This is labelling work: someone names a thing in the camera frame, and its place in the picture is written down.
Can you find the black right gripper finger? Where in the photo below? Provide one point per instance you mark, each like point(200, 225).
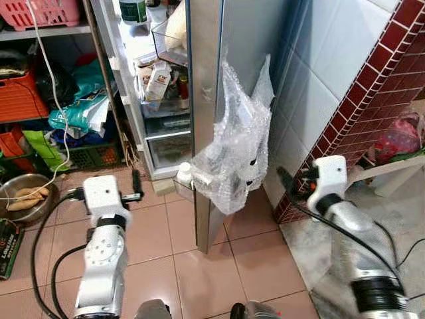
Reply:
point(286, 179)

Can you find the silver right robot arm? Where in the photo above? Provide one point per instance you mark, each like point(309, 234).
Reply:
point(358, 239)

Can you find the clear fridge door bin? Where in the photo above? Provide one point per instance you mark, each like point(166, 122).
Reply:
point(163, 40)

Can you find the clear crisper drawer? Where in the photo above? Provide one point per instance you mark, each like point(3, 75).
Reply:
point(169, 149)

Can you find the white plastic bottle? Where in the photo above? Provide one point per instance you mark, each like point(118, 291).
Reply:
point(184, 174)

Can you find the dark green plastic crate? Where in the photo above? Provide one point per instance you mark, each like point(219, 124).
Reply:
point(93, 156)

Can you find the clear bubble wrap bag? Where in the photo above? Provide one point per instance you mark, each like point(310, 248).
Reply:
point(232, 146)

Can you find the blue cloth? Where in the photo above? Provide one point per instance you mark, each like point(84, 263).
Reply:
point(86, 136)

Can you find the silver refrigerator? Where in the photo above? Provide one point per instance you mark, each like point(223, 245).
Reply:
point(127, 100)

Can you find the teal printed plastic bag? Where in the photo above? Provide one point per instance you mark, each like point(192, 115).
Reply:
point(80, 113)

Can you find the white low bench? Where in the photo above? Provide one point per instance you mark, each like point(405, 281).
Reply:
point(392, 169)

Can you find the pale brown sweet potato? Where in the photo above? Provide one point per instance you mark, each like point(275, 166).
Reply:
point(23, 204)
point(33, 193)

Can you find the white printed drink carton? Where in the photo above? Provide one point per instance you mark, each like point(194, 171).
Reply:
point(158, 81)

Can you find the lime green bag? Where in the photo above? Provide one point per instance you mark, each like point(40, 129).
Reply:
point(40, 146)

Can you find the pink red cloth bag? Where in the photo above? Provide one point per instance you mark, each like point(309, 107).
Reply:
point(398, 139)

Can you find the red tiled partition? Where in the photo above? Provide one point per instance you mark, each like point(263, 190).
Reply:
point(358, 93)

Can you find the round metal bowl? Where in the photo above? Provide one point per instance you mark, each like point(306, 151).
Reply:
point(20, 181)

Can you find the grey left robot leg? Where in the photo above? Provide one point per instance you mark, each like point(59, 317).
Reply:
point(153, 311)

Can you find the grey robot leg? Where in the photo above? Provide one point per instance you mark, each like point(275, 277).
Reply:
point(153, 311)
point(255, 311)

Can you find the silver refrigerator door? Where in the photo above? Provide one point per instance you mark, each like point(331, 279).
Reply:
point(206, 80)

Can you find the black plastic bag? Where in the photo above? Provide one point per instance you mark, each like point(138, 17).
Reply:
point(56, 85)

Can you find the orange plastic crate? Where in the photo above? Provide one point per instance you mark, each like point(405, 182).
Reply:
point(10, 143)
point(20, 100)

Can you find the dark green printed box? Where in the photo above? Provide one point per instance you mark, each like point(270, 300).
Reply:
point(10, 249)

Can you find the grey right robot leg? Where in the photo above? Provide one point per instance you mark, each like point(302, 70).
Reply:
point(255, 311)

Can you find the grey metal shelf rack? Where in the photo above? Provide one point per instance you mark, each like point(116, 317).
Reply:
point(40, 33)

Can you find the pink plastic basket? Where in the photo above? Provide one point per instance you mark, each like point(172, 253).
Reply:
point(46, 13)

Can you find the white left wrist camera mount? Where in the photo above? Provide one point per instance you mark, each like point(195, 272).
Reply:
point(105, 196)

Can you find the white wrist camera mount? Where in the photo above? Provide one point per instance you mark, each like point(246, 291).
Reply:
point(105, 196)
point(330, 176)

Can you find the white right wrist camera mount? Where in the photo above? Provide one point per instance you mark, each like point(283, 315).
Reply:
point(330, 176)

